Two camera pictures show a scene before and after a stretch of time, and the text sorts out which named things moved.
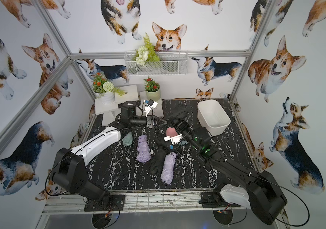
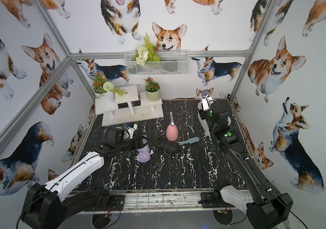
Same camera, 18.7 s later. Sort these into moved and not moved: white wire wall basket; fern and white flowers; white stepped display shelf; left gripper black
Moved: left gripper black
Not moved: white wire wall basket; white stepped display shelf; fern and white flowers
